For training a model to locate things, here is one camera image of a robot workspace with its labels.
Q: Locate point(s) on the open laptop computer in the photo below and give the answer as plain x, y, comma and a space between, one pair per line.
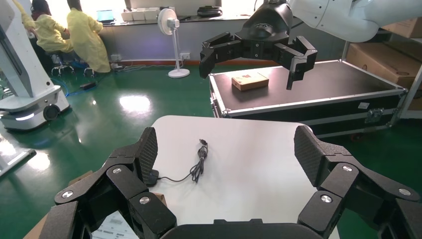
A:
105, 15

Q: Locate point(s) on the black power adapter brick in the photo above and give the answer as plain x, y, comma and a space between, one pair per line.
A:
88, 85

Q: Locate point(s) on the black aluminium-edged flight case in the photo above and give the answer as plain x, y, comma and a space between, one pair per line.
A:
329, 85

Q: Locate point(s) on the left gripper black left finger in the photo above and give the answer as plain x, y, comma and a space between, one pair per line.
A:
122, 178

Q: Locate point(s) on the small closed cardboard box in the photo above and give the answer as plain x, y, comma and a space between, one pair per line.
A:
250, 80

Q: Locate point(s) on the black bag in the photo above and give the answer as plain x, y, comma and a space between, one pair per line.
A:
209, 12

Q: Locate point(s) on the seated person in yellow coat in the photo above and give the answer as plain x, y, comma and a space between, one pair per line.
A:
49, 33

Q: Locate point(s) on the white wheeled mobile robot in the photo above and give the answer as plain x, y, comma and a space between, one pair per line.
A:
29, 99

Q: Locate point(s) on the printed white paper sheet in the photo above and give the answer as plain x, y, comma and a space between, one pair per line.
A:
112, 229

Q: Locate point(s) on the large brown cardboard carton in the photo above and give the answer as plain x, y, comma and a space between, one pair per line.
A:
382, 62

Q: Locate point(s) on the white pedestal fan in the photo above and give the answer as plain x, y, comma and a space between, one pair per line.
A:
165, 21

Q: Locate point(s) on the grey window counter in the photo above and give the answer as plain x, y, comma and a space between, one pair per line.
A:
141, 39

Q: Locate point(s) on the white wall socket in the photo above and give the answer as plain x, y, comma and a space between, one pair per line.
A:
185, 56

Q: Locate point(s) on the stacked cardboard boxes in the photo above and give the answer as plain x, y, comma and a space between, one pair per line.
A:
408, 95

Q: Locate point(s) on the standing person in yellow coat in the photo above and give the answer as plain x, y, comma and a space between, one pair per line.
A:
85, 39

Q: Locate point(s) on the small brown cardboard carton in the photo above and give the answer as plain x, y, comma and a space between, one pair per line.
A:
405, 28

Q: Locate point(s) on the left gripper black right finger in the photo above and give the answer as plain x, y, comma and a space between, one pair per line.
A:
339, 178

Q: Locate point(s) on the white boxes row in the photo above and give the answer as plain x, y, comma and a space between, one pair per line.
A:
138, 14

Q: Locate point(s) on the chrome swivel stool base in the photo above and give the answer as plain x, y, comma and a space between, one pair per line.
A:
62, 67

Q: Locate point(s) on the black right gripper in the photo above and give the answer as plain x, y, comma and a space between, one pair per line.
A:
263, 26

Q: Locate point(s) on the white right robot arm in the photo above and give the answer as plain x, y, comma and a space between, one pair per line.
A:
346, 16

